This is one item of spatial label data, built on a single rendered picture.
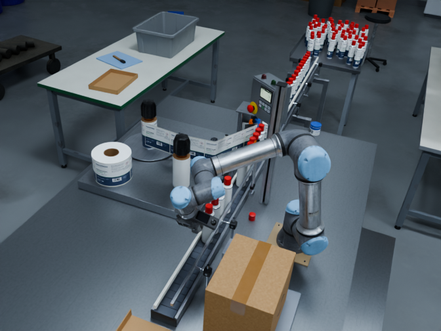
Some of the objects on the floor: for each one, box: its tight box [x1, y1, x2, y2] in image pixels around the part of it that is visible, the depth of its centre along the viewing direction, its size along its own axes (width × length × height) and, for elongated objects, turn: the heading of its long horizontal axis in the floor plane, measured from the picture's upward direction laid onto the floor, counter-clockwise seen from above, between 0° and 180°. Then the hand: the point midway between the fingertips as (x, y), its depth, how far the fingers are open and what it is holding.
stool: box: [364, 12, 391, 72], centre depth 611 cm, size 56×53×67 cm
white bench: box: [37, 26, 225, 168], centre depth 424 cm, size 190×75×80 cm, turn 152°
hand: (201, 228), depth 187 cm, fingers closed
